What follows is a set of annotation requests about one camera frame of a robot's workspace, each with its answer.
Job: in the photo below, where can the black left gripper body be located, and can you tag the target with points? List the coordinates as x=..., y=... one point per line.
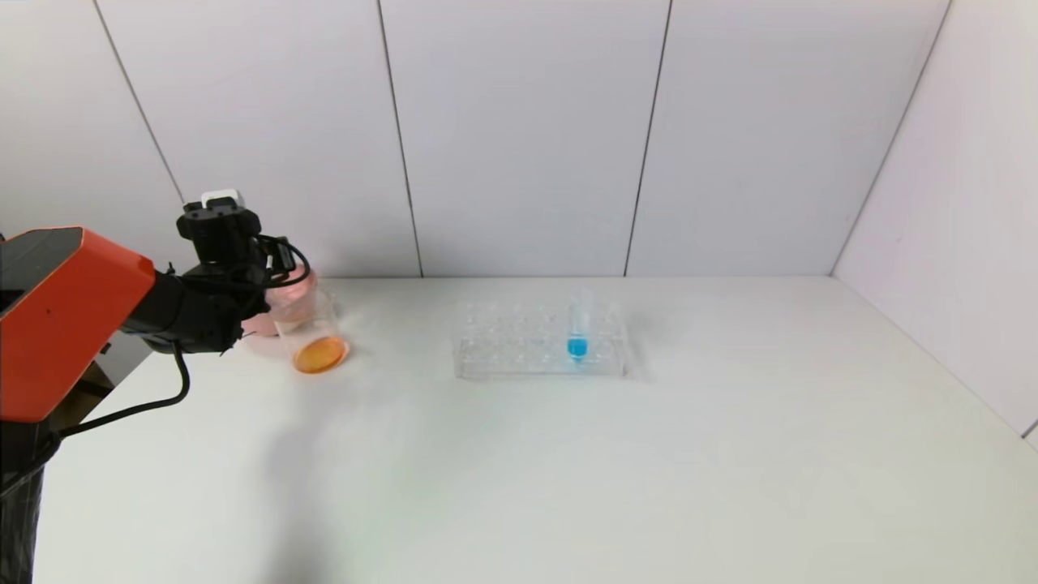
x=231, y=243

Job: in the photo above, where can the orange and black left arm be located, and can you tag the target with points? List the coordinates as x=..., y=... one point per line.
x=65, y=324

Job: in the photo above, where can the clear glass beaker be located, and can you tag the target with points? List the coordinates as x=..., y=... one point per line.
x=320, y=355

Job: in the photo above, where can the clear plastic test tube rack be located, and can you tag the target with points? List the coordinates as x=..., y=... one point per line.
x=503, y=357

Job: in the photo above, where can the test tube with blue pigment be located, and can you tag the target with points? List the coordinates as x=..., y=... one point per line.
x=577, y=349

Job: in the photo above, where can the pink bowl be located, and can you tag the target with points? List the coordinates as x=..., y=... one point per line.
x=296, y=296

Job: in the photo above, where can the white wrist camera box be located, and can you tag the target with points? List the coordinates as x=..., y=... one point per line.
x=222, y=197

